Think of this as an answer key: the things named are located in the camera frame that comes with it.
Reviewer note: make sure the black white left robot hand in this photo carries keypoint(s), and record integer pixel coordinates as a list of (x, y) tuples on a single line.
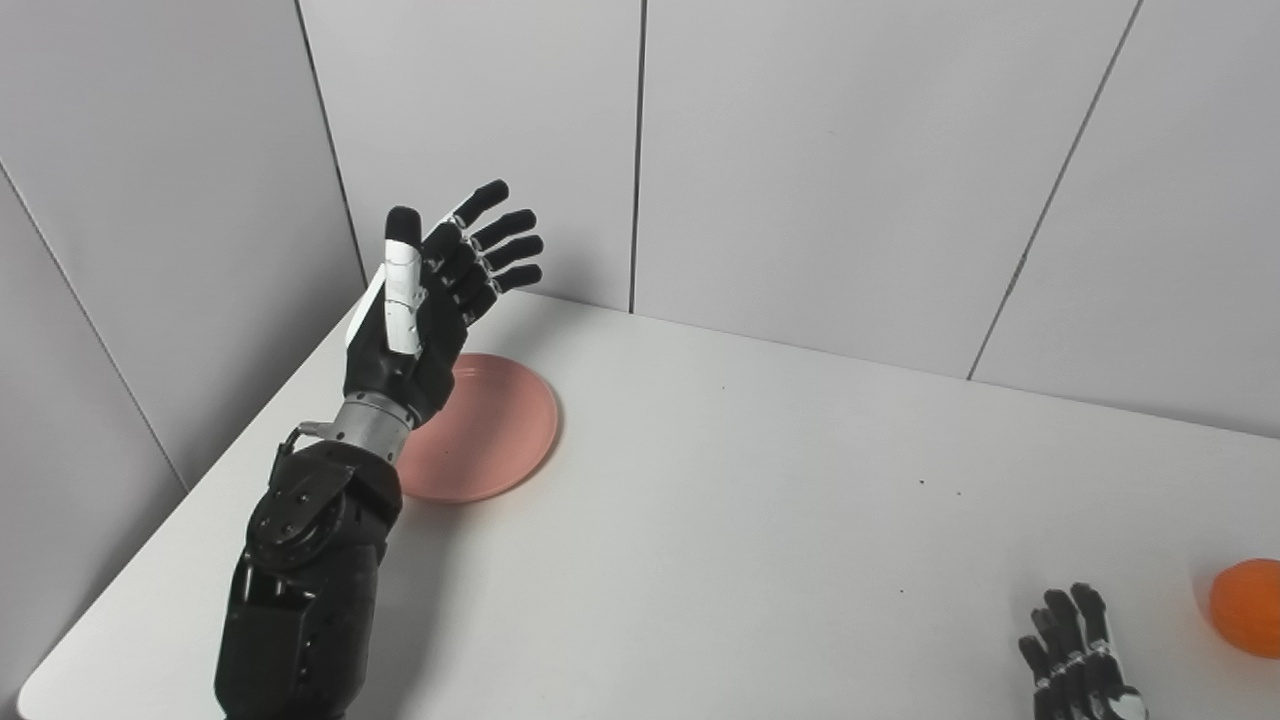
[(400, 370)]

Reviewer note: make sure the orange fruit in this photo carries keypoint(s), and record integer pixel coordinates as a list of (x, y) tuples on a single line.
[(1248, 608)]

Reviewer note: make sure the pink round plate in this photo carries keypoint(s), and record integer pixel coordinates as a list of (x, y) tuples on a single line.
[(495, 430)]

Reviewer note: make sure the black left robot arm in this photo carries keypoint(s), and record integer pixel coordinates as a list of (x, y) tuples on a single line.
[(300, 600)]

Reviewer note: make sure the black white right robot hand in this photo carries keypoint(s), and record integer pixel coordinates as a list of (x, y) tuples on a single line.
[(1075, 680)]

